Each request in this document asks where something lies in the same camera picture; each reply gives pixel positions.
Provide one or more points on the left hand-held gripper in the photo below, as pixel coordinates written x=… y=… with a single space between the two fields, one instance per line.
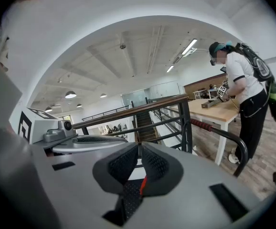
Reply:
x=39 y=128

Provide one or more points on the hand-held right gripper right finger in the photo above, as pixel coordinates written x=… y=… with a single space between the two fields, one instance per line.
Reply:
x=195 y=190

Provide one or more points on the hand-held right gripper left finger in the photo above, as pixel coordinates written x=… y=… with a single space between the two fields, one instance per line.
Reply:
x=80 y=187

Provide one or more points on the black platform trolley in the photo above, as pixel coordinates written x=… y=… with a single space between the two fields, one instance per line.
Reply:
x=244 y=151

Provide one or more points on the pendant lamp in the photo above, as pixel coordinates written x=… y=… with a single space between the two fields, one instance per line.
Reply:
x=48 y=109
x=70 y=94
x=103 y=95
x=79 y=105

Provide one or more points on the staircase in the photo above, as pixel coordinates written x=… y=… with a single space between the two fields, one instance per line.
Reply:
x=147 y=128

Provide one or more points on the black railing wooden handrail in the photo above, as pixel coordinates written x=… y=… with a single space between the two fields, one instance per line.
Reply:
x=183 y=128

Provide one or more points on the wooden table white legs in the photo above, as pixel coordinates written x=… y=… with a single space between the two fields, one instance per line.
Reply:
x=219 y=113

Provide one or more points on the long grey metal tray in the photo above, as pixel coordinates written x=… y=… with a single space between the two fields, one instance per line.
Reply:
x=210 y=104

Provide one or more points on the small white table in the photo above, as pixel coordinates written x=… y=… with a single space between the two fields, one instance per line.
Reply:
x=197 y=94

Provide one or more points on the long ceiling light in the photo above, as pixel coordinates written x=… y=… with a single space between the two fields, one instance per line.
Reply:
x=189 y=46
x=170 y=68

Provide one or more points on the white ceiling projector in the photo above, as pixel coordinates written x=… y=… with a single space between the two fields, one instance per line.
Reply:
x=191 y=51

